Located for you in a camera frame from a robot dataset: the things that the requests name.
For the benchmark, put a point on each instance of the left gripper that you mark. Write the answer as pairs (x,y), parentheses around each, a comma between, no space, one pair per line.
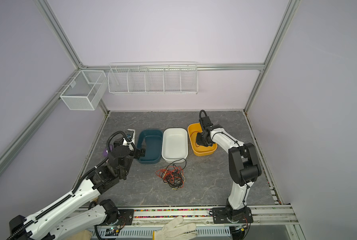
(138,153)

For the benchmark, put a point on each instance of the long white wire rack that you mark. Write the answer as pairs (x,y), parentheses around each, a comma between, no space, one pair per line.
(153,78)

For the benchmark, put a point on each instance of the teal plastic bin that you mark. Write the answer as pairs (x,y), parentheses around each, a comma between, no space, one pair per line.
(151,140)

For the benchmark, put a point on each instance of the right white work glove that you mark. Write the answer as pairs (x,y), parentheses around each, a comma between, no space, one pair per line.
(174,230)

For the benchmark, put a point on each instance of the white plastic bin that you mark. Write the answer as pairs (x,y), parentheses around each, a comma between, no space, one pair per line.
(175,145)

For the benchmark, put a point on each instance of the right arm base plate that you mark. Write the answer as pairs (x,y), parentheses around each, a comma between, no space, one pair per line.
(227,215)

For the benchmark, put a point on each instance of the purple pink brush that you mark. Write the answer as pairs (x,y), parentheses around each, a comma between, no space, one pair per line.
(105,153)

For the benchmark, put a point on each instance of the white work glove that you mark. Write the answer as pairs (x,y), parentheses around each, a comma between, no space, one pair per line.
(83,235)
(174,230)

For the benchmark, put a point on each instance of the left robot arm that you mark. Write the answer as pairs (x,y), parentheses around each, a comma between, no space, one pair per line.
(55,221)

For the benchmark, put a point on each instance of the yellow plastic bin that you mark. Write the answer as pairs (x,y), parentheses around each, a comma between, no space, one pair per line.
(199,151)

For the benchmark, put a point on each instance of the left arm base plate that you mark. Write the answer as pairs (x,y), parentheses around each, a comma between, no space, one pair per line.
(122,217)

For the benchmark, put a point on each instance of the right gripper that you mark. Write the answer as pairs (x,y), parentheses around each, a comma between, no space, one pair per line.
(198,140)

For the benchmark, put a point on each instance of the small white mesh basket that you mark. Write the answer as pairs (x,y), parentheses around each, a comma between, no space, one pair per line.
(85,90)

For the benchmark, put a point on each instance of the left white work glove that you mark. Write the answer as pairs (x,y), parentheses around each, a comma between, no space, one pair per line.
(83,235)

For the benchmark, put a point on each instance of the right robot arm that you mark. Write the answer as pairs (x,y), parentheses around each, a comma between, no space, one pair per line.
(244,169)

